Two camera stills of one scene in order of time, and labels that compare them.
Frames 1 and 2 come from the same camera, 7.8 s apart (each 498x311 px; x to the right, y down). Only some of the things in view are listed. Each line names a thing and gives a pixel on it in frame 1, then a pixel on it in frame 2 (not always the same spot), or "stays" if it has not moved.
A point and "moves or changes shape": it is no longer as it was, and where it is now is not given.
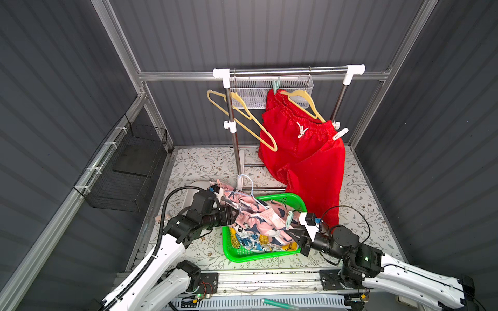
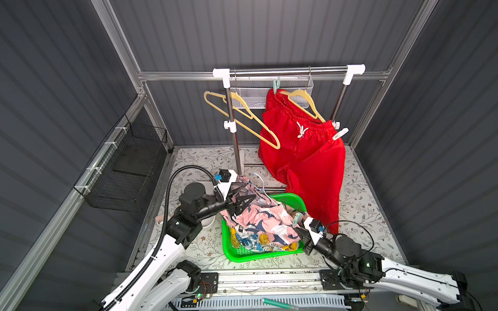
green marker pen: (279, 304) stays
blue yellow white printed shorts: (241, 236) stays
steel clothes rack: (225, 74) stays
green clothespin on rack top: (276, 85) stays
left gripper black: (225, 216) -> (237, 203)
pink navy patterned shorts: (273, 221) moves or changes shape
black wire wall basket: (119, 175) stays
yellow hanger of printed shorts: (237, 103) stays
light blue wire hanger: (251, 195) moves or changes shape
